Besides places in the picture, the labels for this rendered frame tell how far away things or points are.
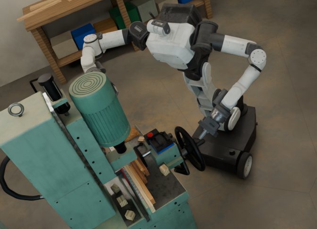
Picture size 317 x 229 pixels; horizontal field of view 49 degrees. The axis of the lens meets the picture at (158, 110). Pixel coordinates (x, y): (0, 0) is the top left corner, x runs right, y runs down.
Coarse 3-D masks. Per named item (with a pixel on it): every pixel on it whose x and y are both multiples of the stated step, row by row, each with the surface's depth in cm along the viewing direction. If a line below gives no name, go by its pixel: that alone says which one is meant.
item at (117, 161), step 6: (126, 144) 174; (114, 150) 173; (126, 150) 171; (132, 150) 170; (108, 156) 171; (114, 156) 170; (120, 156) 169; (126, 156) 170; (132, 156) 172; (114, 162) 168; (120, 162) 170; (126, 162) 172; (114, 168) 170
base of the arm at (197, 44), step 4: (204, 20) 177; (208, 20) 176; (200, 24) 180; (212, 24) 176; (216, 24) 177; (196, 28) 183; (196, 32) 183; (196, 36) 182; (192, 40) 183; (192, 44) 182; (196, 44) 177; (200, 44) 175; (204, 44) 175; (192, 48) 181; (196, 48) 179; (200, 48) 177; (204, 48) 176; (208, 48) 175; (200, 52) 184; (204, 52) 182; (208, 52) 180
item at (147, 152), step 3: (135, 150) 180; (138, 150) 179; (147, 150) 182; (150, 150) 181; (138, 153) 177; (144, 153) 181; (147, 153) 181; (141, 156) 175; (144, 156) 181; (141, 159) 177; (144, 162) 178; (147, 165) 181
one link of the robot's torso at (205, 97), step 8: (208, 64) 217; (208, 72) 220; (184, 80) 230; (192, 80) 233; (200, 80) 230; (208, 80) 222; (192, 88) 234; (200, 88) 240; (208, 88) 226; (216, 88) 244; (200, 96) 242; (208, 96) 235; (216, 96) 241; (200, 104) 250; (208, 104) 245
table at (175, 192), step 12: (132, 144) 197; (180, 156) 185; (156, 168) 179; (168, 168) 177; (156, 180) 174; (168, 180) 172; (156, 192) 169; (168, 192) 167; (180, 192) 165; (156, 204) 164; (168, 204) 163; (156, 216) 163
